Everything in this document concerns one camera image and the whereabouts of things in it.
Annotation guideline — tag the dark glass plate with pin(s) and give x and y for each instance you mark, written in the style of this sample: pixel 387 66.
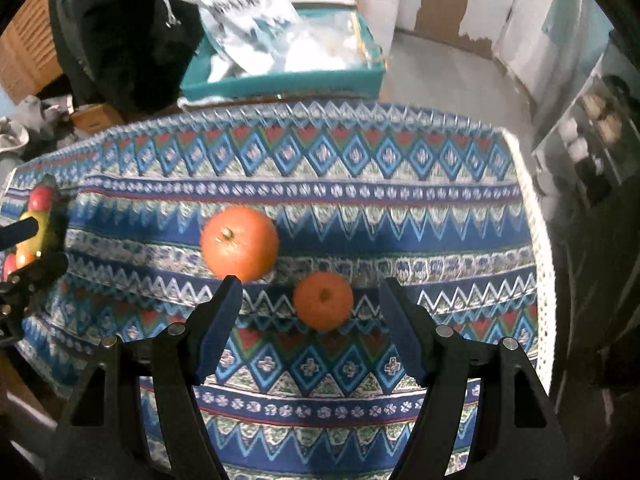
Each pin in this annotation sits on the dark glass plate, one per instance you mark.
pixel 60 220

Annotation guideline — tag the wooden drawer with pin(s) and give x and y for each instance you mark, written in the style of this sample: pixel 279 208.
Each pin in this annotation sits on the wooden drawer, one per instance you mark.
pixel 97 119

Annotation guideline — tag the large navel orange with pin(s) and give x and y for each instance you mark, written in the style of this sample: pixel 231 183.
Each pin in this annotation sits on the large navel orange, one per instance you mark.
pixel 24 259

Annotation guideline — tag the grey garment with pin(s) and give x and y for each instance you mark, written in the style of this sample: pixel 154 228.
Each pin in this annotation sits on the grey garment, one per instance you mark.
pixel 35 120

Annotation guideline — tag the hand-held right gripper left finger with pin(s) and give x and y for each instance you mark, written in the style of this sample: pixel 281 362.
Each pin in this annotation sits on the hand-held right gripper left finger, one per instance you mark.
pixel 220 330

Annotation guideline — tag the small tangerine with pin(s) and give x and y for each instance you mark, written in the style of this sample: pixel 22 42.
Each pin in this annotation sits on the small tangerine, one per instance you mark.
pixel 323 301

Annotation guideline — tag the black hanging clothes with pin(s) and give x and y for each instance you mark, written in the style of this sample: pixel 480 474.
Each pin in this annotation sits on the black hanging clothes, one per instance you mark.
pixel 120 35

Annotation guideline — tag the dark cloth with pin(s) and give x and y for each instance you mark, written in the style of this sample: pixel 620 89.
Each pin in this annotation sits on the dark cloth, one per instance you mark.
pixel 595 300

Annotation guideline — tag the wooden louvred cabinet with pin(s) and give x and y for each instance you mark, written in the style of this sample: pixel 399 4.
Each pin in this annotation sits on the wooden louvred cabinet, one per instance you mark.
pixel 25 45

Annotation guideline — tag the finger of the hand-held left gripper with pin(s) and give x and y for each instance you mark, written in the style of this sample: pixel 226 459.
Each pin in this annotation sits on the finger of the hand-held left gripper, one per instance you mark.
pixel 42 267
pixel 20 231

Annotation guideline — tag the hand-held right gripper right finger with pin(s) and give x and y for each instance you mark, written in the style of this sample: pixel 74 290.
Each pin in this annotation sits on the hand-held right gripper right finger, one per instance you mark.
pixel 405 341

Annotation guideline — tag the teal storage box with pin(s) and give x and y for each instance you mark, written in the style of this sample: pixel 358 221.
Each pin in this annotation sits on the teal storage box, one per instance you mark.
pixel 280 85

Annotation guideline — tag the red apple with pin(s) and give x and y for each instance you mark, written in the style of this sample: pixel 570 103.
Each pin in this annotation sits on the red apple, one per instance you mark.
pixel 7 266
pixel 42 197

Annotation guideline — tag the white printed plastic bag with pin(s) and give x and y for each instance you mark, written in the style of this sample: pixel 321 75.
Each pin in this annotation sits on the white printed plastic bag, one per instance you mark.
pixel 235 15

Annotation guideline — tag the clear plastic bag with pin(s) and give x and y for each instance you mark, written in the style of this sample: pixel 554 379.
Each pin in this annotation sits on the clear plastic bag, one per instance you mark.
pixel 325 45

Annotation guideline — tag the blue patterned tablecloth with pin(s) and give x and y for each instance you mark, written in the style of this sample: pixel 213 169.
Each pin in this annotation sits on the blue patterned tablecloth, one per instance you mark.
pixel 350 200

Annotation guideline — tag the medium orange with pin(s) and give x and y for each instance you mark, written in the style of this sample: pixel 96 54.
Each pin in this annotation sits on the medium orange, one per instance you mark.
pixel 240 245

